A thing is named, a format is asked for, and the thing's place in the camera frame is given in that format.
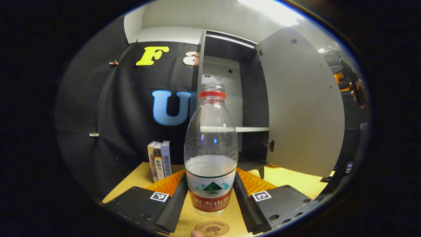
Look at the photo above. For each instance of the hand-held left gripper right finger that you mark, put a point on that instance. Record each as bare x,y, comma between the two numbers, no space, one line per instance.
246,210

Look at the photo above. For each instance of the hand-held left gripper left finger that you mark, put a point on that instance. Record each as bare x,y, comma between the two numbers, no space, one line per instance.
172,210

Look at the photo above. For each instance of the black backdrop cloth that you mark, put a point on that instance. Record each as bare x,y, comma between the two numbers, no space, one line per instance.
125,108

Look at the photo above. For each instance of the clear plastic bottle red cap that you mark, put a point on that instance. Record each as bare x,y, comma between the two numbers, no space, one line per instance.
210,194

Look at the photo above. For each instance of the round wooden coaster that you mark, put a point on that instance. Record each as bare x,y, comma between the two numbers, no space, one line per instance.
212,228

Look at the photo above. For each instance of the white cabinet door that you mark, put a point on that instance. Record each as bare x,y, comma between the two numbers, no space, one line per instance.
302,108

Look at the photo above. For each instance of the dark grey cabinet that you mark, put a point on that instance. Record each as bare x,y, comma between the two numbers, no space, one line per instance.
253,98

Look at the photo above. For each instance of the red clothespin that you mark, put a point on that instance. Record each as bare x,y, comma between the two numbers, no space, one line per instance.
113,62

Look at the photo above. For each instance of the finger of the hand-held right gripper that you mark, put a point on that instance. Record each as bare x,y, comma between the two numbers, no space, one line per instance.
338,78
345,88

